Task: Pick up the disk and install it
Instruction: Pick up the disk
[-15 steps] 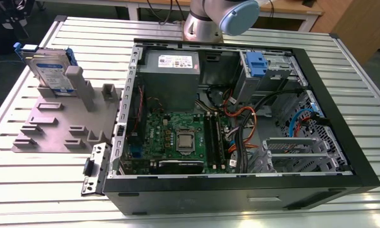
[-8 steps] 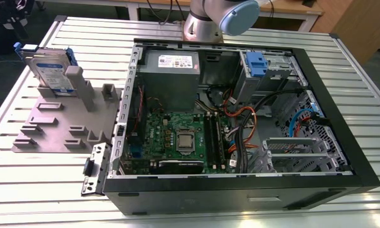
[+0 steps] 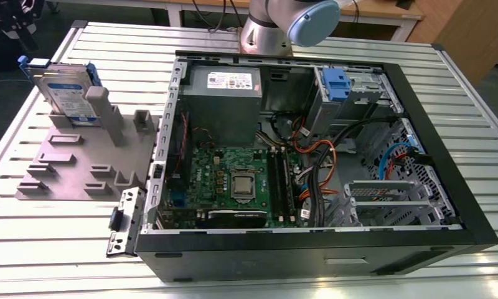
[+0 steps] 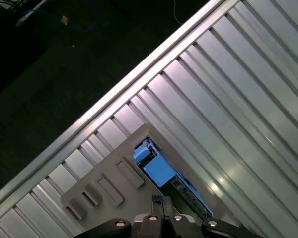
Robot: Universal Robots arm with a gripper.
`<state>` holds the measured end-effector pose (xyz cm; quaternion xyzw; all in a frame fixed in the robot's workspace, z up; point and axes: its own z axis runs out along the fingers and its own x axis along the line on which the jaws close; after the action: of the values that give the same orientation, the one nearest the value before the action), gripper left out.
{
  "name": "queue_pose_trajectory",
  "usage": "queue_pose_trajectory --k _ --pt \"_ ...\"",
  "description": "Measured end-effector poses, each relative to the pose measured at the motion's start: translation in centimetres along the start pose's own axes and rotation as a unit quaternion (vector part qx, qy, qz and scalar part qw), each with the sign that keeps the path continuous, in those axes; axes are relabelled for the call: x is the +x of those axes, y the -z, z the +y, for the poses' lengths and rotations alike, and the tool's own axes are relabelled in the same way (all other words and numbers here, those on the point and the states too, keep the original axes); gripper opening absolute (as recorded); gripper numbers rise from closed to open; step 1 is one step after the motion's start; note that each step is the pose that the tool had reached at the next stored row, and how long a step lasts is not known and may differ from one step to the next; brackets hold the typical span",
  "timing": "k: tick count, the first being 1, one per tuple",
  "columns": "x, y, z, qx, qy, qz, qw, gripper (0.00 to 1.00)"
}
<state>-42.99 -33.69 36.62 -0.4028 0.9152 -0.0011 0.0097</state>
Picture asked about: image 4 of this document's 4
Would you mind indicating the white metal bar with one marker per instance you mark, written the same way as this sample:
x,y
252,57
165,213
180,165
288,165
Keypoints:
x,y
27,16

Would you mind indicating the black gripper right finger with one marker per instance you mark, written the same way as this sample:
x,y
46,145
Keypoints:
x,y
178,228

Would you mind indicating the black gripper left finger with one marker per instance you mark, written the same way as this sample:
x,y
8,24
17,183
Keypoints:
x,y
157,223

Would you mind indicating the hard disk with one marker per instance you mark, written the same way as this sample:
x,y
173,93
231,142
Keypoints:
x,y
159,171

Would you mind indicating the grey parts rack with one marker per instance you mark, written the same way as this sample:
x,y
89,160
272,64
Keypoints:
x,y
101,168

